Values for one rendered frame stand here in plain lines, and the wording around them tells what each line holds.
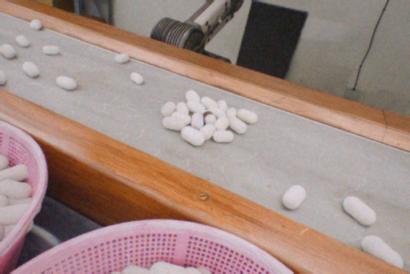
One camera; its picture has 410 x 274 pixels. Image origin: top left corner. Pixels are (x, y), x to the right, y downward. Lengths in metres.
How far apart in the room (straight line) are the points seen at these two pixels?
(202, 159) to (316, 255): 0.18
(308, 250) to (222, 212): 0.08
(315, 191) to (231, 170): 0.11
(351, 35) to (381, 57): 0.27
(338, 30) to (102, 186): 2.26
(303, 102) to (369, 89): 1.98
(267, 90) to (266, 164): 0.23
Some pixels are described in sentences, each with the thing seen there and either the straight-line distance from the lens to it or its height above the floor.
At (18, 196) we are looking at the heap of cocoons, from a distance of 0.34.
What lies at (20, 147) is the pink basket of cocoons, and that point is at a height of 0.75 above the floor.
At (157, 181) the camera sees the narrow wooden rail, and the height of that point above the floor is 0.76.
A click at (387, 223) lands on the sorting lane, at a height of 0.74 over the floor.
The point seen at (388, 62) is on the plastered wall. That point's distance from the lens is 2.50.
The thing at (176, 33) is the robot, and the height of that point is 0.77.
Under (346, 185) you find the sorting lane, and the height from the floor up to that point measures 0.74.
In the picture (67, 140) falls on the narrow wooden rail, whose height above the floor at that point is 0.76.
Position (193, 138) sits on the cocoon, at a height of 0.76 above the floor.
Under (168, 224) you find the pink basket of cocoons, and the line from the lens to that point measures 0.25.
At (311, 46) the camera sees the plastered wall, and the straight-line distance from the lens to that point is 2.45.
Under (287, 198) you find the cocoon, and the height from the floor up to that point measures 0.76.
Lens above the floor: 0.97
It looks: 32 degrees down
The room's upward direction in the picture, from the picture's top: 11 degrees clockwise
